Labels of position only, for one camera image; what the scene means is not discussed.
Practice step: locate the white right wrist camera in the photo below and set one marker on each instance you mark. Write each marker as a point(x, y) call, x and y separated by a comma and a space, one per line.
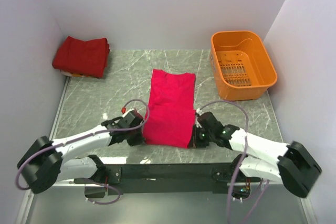
point(198, 112)

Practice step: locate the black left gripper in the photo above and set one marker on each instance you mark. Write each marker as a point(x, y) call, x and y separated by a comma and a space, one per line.
point(138, 140)

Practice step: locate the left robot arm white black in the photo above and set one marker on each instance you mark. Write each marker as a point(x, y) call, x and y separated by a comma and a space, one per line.
point(49, 161)

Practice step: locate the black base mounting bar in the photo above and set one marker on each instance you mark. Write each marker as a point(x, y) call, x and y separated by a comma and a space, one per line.
point(169, 178)

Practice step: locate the orange plastic basket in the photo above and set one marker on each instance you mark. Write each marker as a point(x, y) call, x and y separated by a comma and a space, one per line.
point(241, 65)

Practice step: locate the folded yellow white garment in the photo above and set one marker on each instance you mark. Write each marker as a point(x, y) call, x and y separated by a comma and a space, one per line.
point(69, 74)

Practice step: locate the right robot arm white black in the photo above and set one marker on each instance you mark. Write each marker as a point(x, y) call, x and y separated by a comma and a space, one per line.
point(289, 164)

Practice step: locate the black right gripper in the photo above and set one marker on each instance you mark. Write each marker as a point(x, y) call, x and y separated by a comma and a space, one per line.
point(196, 142)

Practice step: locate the pink t shirt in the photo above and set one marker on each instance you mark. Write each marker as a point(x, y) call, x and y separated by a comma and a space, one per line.
point(171, 109)

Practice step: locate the folded dark red t shirt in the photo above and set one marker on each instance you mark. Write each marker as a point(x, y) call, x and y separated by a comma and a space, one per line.
point(87, 58)

